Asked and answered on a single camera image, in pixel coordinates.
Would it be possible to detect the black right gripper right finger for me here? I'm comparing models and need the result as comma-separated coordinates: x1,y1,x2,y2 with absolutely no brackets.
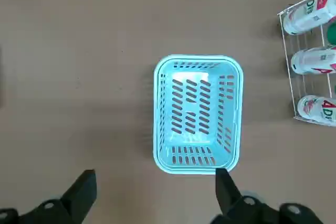
211,167,324,224

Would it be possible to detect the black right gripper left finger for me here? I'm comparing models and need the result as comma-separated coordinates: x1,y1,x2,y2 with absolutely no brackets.
0,169,98,224

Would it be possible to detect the light blue plastic basket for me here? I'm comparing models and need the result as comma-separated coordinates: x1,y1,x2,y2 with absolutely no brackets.
152,54,244,176

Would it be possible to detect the white bottle red green label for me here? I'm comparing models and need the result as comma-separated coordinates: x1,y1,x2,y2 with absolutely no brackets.
282,0,336,36
290,46,336,76
296,94,336,127

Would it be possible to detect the clear bottle shelf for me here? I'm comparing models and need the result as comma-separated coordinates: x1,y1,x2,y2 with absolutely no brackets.
277,0,336,128

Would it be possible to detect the green bottle cap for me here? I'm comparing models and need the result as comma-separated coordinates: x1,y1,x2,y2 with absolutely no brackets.
325,22,336,47

